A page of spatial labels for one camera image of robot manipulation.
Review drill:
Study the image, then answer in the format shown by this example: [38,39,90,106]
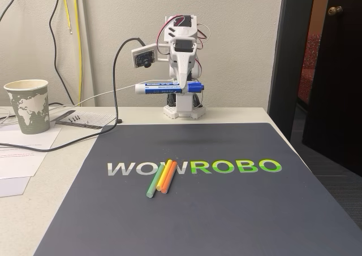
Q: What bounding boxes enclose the red patterned fabric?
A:
[296,33,322,104]

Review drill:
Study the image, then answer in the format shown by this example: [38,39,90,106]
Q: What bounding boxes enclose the grey WOWROBO mat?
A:
[33,122,361,256]

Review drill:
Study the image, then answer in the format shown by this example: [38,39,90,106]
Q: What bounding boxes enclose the short yellow wire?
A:
[61,0,74,35]

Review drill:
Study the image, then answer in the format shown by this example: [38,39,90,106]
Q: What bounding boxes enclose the thin black cable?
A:
[0,0,16,22]

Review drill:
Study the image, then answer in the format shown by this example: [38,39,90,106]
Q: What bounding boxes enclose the long yellow cable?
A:
[73,0,84,107]

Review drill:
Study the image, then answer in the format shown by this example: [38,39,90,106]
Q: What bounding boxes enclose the small white paper sheet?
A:
[0,176,31,198]

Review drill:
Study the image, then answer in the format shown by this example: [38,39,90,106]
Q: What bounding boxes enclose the lined paper sheet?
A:
[50,110,117,130]

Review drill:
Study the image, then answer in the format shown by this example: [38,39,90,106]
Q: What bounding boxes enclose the orange chalk stick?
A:
[160,161,178,194]

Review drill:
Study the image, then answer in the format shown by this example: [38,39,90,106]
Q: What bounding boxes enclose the black wall cable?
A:
[48,0,77,110]

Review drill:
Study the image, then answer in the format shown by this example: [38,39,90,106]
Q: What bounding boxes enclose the dark wooden door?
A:
[301,0,362,180]

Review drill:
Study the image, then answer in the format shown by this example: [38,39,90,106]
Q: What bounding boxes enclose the large white printed paper sheet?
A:
[0,125,63,180]

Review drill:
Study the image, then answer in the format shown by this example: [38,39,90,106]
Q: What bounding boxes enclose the blue Expo marker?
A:
[134,80,205,96]

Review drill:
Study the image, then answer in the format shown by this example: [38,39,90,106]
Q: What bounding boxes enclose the green world map paper cup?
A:
[3,79,51,135]

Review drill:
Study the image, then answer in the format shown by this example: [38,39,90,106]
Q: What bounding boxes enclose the yellow chalk stick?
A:
[156,159,173,191]

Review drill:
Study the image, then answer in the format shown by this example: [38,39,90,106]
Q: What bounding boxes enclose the thin white cable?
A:
[49,79,170,118]

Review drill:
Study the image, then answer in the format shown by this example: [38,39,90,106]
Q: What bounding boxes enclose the dark door frame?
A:
[267,0,316,141]

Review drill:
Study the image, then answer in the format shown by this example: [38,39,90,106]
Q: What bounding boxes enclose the white mounted camera module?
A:
[131,43,170,70]

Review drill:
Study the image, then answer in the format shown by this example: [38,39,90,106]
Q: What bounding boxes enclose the thick black camera cable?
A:
[0,37,146,153]

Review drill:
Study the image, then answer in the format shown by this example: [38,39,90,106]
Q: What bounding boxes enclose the green chalk stick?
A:
[145,164,166,199]

